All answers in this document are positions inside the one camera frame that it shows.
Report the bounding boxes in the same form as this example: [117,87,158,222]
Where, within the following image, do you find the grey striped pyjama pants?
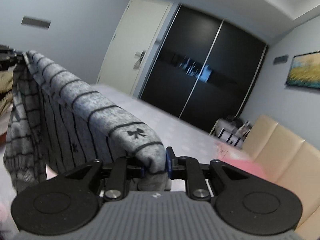
[3,50,171,193]

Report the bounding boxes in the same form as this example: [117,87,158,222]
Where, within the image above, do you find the polka dot bed sheet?
[44,83,251,193]

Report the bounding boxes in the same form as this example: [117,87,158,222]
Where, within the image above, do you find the pink pillow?
[215,141,270,181]

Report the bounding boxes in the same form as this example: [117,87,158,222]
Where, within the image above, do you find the white bedside table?
[209,119,252,148]

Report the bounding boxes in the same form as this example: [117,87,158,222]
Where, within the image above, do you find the beige padded headboard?
[242,115,319,239]

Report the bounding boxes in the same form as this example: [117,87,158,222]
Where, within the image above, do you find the black sliding wardrobe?
[140,5,267,132]

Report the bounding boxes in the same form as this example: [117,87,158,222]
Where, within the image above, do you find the cream room door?
[97,0,172,95]

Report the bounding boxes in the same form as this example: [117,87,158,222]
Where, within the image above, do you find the grey wall switch plate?
[21,16,51,29]

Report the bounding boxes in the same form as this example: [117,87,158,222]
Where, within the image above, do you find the yellow landscape wall painting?
[286,51,320,89]

